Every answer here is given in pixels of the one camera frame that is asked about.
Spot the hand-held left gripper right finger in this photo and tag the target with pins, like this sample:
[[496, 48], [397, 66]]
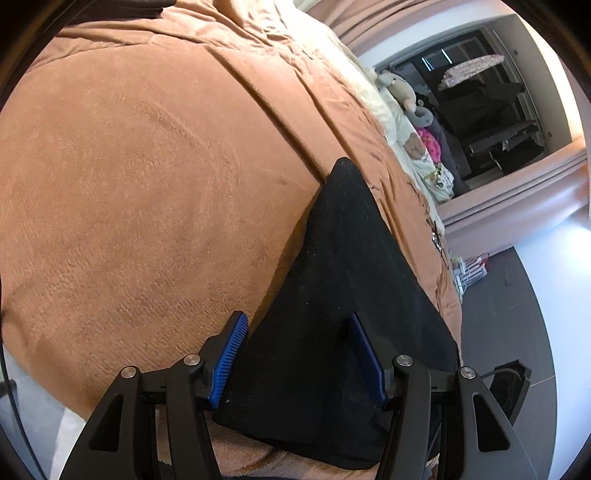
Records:
[[367, 360]]

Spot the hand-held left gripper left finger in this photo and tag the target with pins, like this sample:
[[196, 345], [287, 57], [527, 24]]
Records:
[[228, 360]]

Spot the black pants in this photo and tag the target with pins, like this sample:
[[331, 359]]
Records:
[[314, 300]]

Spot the small white rack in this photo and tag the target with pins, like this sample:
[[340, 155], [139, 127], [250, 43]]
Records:
[[471, 270]]

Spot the orange blanket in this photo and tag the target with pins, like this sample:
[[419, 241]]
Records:
[[138, 184]]

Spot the small brown teddy bear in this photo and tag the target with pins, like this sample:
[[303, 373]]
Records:
[[414, 146]]

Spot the pink plush toy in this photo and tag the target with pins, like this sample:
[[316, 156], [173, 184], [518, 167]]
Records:
[[431, 143]]

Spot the cream bed sheet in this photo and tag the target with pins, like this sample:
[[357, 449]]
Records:
[[392, 129]]

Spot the grey plush toy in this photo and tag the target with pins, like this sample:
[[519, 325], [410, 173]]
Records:
[[425, 115]]

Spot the black shelf unit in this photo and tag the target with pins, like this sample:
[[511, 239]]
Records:
[[498, 134]]

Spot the floral ironing board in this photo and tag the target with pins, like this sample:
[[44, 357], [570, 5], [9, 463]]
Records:
[[471, 69]]

